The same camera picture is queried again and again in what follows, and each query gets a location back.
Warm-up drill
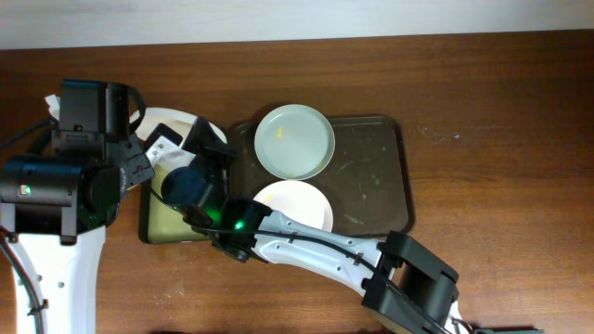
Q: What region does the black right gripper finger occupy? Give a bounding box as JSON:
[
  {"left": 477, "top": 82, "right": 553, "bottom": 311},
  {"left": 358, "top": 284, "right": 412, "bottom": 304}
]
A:
[
  {"left": 182, "top": 117, "right": 232, "bottom": 156},
  {"left": 144, "top": 123, "right": 183, "bottom": 150}
]

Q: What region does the pale green plate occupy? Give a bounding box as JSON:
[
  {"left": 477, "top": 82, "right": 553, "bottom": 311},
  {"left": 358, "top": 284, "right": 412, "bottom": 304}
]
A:
[{"left": 128, "top": 107, "right": 228, "bottom": 191}]

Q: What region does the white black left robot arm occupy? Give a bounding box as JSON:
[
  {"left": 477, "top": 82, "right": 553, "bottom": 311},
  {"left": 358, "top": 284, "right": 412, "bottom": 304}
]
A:
[{"left": 1, "top": 80, "right": 155, "bottom": 333}]

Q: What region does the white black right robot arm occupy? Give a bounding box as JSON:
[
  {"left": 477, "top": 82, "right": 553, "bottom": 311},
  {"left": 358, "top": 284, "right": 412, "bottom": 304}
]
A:
[{"left": 146, "top": 118, "right": 476, "bottom": 333}]

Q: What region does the small black tray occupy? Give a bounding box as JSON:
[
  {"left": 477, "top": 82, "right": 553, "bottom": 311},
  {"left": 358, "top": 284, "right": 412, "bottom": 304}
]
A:
[{"left": 137, "top": 134, "right": 231, "bottom": 245}]

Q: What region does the large brown tray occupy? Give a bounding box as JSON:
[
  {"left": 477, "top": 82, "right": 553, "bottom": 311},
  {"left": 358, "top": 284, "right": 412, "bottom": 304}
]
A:
[{"left": 229, "top": 116, "right": 415, "bottom": 237}]

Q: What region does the yellow-green foam pad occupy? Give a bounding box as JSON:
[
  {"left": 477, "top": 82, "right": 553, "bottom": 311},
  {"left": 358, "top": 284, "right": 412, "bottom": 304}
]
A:
[{"left": 146, "top": 165, "right": 207, "bottom": 244}]

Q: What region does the pale blue plate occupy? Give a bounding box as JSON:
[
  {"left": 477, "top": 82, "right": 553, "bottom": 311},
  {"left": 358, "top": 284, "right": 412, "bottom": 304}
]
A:
[{"left": 253, "top": 104, "right": 336, "bottom": 180}]

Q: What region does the pale pink plate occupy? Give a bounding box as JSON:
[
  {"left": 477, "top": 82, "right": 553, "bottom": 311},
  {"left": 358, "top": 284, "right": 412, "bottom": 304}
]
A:
[{"left": 253, "top": 180, "right": 333, "bottom": 232}]

